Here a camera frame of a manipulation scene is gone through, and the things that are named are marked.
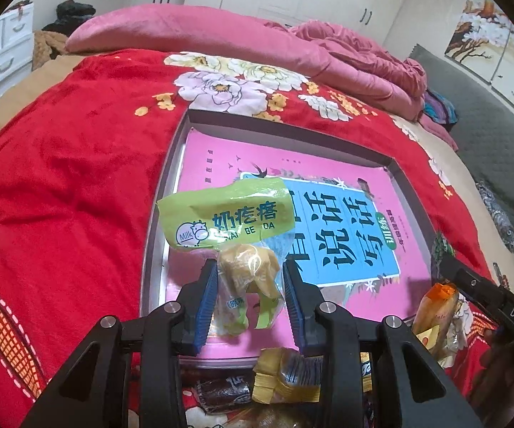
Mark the tan bed sheet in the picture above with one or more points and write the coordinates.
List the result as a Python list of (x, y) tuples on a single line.
[(35, 84)]

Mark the pink blue children's book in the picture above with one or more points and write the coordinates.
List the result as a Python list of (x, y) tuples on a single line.
[(356, 238)]

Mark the dark patterned cloth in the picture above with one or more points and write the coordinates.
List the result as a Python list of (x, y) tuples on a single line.
[(499, 217)]

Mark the white drawer cabinet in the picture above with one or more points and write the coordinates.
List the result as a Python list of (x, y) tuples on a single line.
[(16, 44)]

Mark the green milk snack packet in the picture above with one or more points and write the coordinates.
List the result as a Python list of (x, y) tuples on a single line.
[(250, 226)]

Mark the gold wafer bar packet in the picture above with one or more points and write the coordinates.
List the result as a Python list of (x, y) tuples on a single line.
[(284, 376)]

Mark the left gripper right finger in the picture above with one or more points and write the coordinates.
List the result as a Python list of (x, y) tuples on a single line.
[(409, 388)]

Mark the pink folded quilt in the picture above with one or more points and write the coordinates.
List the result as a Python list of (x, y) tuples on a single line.
[(326, 52)]

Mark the grey padded headboard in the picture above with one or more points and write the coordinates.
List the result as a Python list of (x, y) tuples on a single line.
[(485, 129)]

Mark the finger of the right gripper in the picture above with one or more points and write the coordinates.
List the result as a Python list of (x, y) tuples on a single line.
[(467, 281)]

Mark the small dark round candy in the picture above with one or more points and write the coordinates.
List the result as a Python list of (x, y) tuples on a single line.
[(224, 395)]

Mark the dark clothes pile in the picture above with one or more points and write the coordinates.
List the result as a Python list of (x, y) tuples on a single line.
[(70, 16)]

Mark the colourful striped clothing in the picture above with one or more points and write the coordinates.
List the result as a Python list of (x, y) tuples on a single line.
[(439, 109)]

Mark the grey shallow tray box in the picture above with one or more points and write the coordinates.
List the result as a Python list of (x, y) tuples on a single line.
[(242, 350)]

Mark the orange rice cracker packet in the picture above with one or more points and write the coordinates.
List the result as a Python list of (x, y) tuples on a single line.
[(435, 312)]

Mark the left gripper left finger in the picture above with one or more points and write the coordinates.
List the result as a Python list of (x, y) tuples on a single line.
[(91, 388)]

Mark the red floral blanket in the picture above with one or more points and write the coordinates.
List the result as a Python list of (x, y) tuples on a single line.
[(78, 170)]

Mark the floral wall painting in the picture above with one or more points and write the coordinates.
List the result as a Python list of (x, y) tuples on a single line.
[(483, 42)]

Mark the brown knitted blanket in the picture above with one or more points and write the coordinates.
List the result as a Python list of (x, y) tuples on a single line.
[(47, 46)]

